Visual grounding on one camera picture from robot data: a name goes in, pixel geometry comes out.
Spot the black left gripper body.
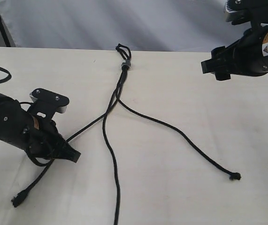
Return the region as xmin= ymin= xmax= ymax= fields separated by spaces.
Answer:
xmin=18 ymin=112 xmax=66 ymax=162

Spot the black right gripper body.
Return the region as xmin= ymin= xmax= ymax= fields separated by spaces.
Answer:
xmin=211 ymin=26 xmax=268 ymax=76

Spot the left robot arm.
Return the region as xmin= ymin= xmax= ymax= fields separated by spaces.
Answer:
xmin=0 ymin=88 xmax=81 ymax=166

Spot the white backdrop cloth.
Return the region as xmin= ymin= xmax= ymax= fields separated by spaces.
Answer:
xmin=0 ymin=0 xmax=250 ymax=52

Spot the black stand pole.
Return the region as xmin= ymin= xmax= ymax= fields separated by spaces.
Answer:
xmin=0 ymin=0 xmax=12 ymax=47

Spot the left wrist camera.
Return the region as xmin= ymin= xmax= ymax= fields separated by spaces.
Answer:
xmin=28 ymin=88 xmax=69 ymax=119

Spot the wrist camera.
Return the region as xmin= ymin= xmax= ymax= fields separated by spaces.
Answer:
xmin=224 ymin=0 xmax=268 ymax=27
xmin=28 ymin=88 xmax=69 ymax=119

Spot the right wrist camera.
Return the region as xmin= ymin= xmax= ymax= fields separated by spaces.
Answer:
xmin=224 ymin=0 xmax=268 ymax=27

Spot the grey rope clamp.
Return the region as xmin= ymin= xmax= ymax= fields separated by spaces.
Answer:
xmin=121 ymin=60 xmax=131 ymax=71

